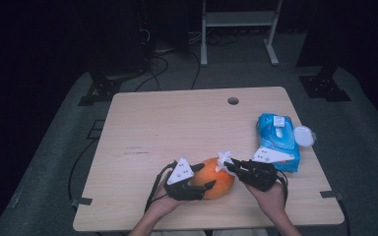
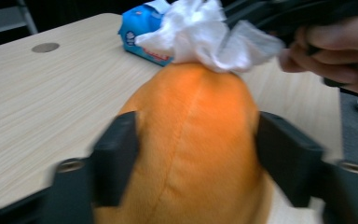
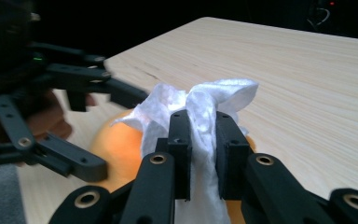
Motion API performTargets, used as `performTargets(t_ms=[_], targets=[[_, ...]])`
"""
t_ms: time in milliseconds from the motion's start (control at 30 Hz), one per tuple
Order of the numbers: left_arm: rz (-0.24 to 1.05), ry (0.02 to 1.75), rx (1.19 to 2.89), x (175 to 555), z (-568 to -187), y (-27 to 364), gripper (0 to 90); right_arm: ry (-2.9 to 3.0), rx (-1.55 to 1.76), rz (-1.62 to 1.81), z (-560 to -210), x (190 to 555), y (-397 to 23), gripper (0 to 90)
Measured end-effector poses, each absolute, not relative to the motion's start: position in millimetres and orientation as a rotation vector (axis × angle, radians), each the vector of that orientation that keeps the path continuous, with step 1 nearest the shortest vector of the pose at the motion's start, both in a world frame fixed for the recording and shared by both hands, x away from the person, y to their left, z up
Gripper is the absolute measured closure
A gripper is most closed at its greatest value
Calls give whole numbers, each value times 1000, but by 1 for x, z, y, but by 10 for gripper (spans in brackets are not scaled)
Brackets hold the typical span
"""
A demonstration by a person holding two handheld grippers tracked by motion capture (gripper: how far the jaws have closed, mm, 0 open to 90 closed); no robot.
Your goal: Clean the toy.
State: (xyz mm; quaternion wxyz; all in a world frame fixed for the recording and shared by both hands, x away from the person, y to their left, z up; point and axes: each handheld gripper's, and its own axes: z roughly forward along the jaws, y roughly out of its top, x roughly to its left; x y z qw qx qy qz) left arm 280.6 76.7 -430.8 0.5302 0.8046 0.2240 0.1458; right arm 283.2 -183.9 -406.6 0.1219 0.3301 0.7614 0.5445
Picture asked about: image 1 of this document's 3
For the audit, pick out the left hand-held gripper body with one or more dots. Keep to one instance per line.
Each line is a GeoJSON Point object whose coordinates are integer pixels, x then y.
{"type": "Point", "coordinates": [182, 191]}

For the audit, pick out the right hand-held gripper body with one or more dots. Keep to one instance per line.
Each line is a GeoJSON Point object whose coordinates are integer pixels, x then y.
{"type": "Point", "coordinates": [259, 175]}

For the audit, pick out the orange plush toy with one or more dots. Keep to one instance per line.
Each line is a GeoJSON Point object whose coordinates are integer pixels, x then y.
{"type": "Point", "coordinates": [218, 185]}

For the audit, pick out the white wet wipe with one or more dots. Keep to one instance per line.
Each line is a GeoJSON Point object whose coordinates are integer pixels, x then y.
{"type": "Point", "coordinates": [223, 159]}

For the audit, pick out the blue wet wipe pack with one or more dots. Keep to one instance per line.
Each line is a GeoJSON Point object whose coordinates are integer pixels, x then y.
{"type": "Point", "coordinates": [275, 141]}

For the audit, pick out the person's left hand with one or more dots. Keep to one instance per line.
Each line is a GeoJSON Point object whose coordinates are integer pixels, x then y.
{"type": "Point", "coordinates": [165, 205]}

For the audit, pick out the person's right hand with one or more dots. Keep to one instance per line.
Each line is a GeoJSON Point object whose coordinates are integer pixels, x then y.
{"type": "Point", "coordinates": [272, 201]}

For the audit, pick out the grey tape strip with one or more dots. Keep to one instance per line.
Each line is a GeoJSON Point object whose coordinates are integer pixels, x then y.
{"type": "Point", "coordinates": [82, 201]}
{"type": "Point", "coordinates": [330, 194]}

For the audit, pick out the black tape square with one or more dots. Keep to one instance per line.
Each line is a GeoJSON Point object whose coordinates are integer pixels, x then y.
{"type": "Point", "coordinates": [95, 129]}

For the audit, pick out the black stand base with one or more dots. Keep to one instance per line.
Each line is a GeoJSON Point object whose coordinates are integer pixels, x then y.
{"type": "Point", "coordinates": [103, 88]}
{"type": "Point", "coordinates": [323, 87]}

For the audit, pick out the white metal stand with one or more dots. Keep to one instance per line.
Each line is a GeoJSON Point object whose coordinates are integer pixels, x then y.
{"type": "Point", "coordinates": [239, 18]}

